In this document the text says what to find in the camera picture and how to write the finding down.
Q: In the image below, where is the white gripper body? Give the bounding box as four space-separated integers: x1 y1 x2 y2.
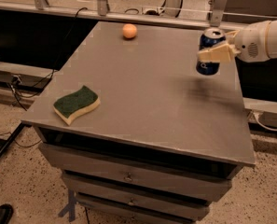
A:
234 21 270 63

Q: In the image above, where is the orange fruit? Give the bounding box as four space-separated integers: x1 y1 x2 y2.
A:
122 23 137 39

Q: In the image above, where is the blue pepsi can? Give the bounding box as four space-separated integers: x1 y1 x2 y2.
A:
196 27 226 76

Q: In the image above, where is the black cable on floor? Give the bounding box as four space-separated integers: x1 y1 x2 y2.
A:
0 7 90 148

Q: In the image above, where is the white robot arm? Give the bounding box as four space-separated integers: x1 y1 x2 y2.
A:
198 21 277 63

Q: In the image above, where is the grey drawer cabinet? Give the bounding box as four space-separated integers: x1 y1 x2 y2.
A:
23 22 256 224

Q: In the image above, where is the green yellow sponge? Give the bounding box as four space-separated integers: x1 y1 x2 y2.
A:
53 86 100 125

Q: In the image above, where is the black tripod leg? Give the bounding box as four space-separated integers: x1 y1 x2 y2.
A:
0 123 25 159

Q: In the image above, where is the black shoe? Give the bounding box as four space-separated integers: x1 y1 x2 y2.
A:
0 203 14 224

